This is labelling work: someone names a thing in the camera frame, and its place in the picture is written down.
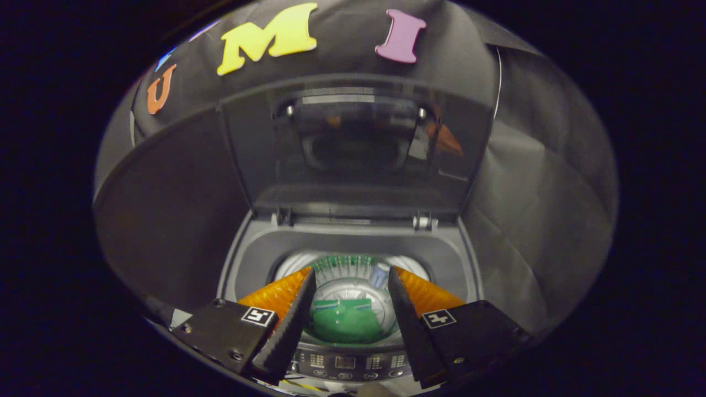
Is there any green polo shirt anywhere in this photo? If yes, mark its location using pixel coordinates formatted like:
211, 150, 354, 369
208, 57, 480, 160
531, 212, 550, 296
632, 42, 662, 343
309, 298, 386, 344

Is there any grey washing machine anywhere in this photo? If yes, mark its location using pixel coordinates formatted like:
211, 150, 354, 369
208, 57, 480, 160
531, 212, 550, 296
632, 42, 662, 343
215, 74, 497, 382

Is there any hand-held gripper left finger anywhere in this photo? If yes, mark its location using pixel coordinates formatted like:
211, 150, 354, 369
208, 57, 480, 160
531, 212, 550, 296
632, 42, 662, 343
171, 266, 318, 384

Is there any dark washing machine lid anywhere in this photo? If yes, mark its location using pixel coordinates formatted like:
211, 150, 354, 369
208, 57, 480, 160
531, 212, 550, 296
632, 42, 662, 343
221, 76, 495, 218

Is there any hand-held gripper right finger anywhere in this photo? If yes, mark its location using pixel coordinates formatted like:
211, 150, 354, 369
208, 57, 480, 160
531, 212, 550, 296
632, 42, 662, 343
388, 266, 533, 389

